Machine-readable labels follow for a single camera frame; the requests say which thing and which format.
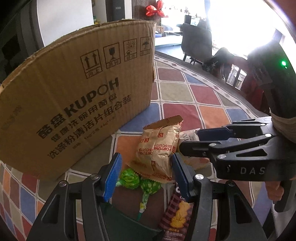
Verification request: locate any tan fortune biscuits bag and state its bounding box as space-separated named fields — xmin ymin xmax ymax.
xmin=127 ymin=115 xmax=183 ymax=183

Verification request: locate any white Denmark cookie packet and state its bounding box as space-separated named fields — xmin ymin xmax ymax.
xmin=177 ymin=128 xmax=210 ymax=171

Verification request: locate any maroon Costa biscuit packet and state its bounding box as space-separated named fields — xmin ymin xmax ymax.
xmin=159 ymin=184 xmax=194 ymax=241

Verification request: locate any green lollipop with stick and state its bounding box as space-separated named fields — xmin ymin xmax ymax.
xmin=116 ymin=168 xmax=140 ymax=190

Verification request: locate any colourful diamond pattern tablecloth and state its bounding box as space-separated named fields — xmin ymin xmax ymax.
xmin=1 ymin=53 xmax=272 ymax=240

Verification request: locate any dark green snack packet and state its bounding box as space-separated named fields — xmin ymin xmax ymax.
xmin=99 ymin=203 xmax=164 ymax=241

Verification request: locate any brown cardboard box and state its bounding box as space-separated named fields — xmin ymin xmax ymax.
xmin=1 ymin=20 xmax=156 ymax=180

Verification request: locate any person's right hand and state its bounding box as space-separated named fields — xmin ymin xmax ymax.
xmin=265 ymin=181 xmax=284 ymax=202

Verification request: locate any white low cabinet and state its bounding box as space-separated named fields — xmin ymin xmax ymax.
xmin=154 ymin=31 xmax=183 ymax=46

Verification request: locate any dark grey dining chair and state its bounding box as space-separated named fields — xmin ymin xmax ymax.
xmin=181 ymin=23 xmax=212 ymax=63

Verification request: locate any red wooden chair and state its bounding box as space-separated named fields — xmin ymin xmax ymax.
xmin=202 ymin=48 xmax=269 ymax=113

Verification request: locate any red balloon bow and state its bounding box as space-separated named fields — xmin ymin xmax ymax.
xmin=145 ymin=0 xmax=166 ymax=18

